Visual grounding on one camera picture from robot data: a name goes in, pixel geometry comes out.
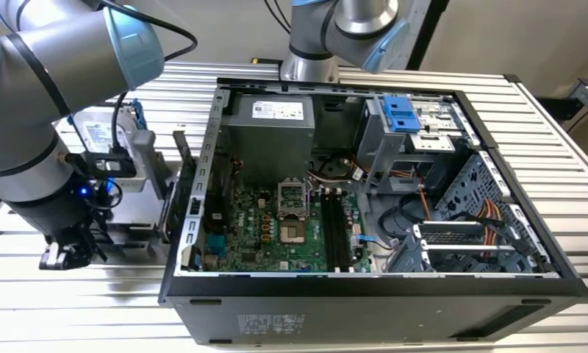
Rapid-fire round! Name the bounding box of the black RAM slot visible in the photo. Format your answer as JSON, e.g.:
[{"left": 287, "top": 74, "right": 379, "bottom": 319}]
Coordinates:
[
  {"left": 320, "top": 189, "right": 346, "bottom": 273},
  {"left": 332, "top": 189, "right": 358, "bottom": 274}
]

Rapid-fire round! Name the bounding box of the grey parts rack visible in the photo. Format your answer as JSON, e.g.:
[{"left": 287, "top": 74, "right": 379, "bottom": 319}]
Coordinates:
[{"left": 105, "top": 128, "right": 201, "bottom": 264}]

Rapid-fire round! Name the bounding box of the hard disk in blue carrier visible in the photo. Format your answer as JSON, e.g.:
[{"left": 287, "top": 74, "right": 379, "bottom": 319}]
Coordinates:
[{"left": 68, "top": 98, "right": 148, "bottom": 157}]

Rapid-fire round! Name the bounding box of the green graphics card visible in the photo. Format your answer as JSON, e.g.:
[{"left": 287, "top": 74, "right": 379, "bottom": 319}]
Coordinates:
[{"left": 157, "top": 123, "right": 201, "bottom": 243}]

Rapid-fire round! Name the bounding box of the blue expansion slot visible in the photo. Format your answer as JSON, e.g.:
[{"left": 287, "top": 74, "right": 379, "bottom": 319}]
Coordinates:
[{"left": 205, "top": 236, "right": 228, "bottom": 256}]

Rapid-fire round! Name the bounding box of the black case fan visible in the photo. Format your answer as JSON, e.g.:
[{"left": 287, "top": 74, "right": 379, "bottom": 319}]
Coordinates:
[{"left": 209, "top": 145, "right": 236, "bottom": 209}]

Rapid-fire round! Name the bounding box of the green motherboard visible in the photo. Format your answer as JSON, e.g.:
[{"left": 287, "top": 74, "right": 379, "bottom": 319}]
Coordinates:
[{"left": 199, "top": 185, "right": 375, "bottom": 274}]

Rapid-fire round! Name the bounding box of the grey power supply unit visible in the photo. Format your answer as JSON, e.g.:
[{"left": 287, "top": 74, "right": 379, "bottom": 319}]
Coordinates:
[{"left": 219, "top": 93, "right": 319, "bottom": 187}]

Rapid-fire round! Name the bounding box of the CPU socket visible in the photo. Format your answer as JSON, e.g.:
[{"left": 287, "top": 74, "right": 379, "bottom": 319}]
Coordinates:
[{"left": 276, "top": 217, "right": 310, "bottom": 246}]

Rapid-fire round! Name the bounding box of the metal socket cover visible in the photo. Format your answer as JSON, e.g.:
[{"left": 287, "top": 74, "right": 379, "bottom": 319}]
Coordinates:
[{"left": 277, "top": 177, "right": 310, "bottom": 218}]

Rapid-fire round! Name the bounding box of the round black speaker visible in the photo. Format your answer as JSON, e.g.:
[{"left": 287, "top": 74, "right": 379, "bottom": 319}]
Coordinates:
[{"left": 322, "top": 157, "right": 355, "bottom": 178}]

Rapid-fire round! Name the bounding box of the black PC case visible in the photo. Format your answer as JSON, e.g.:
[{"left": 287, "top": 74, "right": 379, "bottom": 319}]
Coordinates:
[{"left": 157, "top": 76, "right": 588, "bottom": 346}]

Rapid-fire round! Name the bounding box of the blue plastic drive latch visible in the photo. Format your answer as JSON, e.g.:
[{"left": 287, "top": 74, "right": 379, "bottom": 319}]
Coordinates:
[{"left": 380, "top": 94, "right": 419, "bottom": 133}]

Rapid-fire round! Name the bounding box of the grey metal disk bay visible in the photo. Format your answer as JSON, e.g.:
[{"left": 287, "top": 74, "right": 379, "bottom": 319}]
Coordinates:
[{"left": 386, "top": 219, "right": 520, "bottom": 274}]

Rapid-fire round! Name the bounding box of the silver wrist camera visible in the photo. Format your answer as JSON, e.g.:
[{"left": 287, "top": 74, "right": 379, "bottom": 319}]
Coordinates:
[{"left": 80, "top": 152, "right": 148, "bottom": 194}]

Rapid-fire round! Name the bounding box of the white brown wire bundle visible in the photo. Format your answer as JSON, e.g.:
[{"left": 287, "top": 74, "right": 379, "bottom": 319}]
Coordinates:
[{"left": 307, "top": 167, "right": 368, "bottom": 187}]

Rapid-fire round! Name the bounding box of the black camera cable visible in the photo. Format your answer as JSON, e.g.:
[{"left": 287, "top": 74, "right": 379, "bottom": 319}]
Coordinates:
[{"left": 97, "top": 0, "right": 200, "bottom": 154}]

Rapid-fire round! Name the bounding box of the black cable loop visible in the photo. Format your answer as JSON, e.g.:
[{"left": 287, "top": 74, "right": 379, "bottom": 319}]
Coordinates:
[{"left": 378, "top": 194, "right": 423, "bottom": 246}]

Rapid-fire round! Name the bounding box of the orange wire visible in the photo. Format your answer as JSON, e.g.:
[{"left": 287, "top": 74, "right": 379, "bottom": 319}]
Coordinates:
[{"left": 418, "top": 183, "right": 431, "bottom": 221}]

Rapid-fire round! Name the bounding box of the coloured power wire bundle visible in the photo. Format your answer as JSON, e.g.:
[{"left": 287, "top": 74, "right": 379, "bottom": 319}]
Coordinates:
[{"left": 475, "top": 200, "right": 506, "bottom": 248}]

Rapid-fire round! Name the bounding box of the black vertical post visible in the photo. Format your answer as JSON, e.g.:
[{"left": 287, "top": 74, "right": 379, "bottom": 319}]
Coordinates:
[{"left": 406, "top": 0, "right": 450, "bottom": 71}]

